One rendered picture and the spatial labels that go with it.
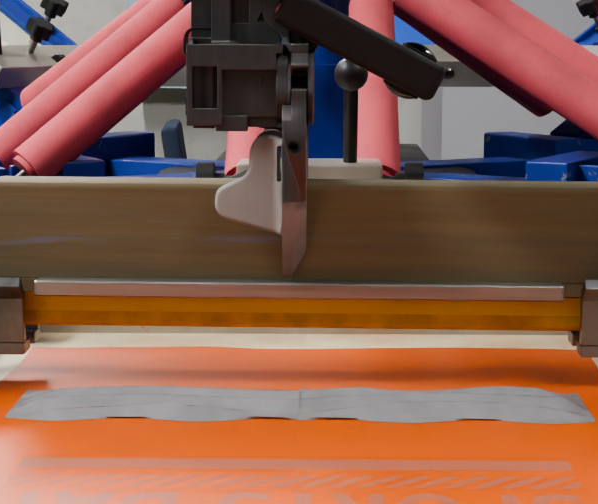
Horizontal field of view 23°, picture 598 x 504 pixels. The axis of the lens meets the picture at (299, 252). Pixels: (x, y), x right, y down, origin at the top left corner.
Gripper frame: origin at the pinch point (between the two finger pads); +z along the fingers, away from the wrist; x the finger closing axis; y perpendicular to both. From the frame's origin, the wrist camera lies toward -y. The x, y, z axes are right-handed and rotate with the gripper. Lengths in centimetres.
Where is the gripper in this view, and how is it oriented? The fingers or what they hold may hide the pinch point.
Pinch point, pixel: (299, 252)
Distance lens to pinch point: 97.4
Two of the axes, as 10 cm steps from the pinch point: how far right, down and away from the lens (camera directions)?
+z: -0.1, 9.9, 1.5
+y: -10.0, -0.1, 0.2
